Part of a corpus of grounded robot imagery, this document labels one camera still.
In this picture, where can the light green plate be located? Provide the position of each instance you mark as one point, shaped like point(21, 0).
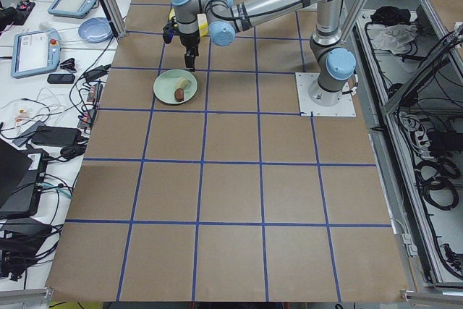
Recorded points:
point(164, 86)

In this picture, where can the teach pendant near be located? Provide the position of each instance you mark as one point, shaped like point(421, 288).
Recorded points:
point(35, 53)

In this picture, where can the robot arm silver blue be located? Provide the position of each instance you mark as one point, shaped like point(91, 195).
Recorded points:
point(226, 19)

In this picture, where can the white steamed bun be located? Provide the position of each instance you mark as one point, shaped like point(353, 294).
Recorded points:
point(182, 82)

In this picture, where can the teach pendant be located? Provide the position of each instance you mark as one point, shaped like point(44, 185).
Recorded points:
point(35, 53)
point(71, 8)

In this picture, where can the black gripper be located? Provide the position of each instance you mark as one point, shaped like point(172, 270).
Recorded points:
point(189, 41)

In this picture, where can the blue plate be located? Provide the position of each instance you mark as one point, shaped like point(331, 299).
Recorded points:
point(95, 30)

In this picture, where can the teach pendant far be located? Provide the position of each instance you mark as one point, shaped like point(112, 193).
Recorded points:
point(71, 8)

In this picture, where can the black power adapter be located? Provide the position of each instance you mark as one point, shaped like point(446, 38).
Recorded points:
point(56, 136)

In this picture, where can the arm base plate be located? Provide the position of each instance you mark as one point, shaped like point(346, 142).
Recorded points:
point(316, 102)

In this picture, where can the black laptop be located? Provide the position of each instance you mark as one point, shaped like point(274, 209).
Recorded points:
point(22, 172)

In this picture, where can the dark red bun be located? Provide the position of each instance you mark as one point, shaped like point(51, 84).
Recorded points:
point(179, 95)

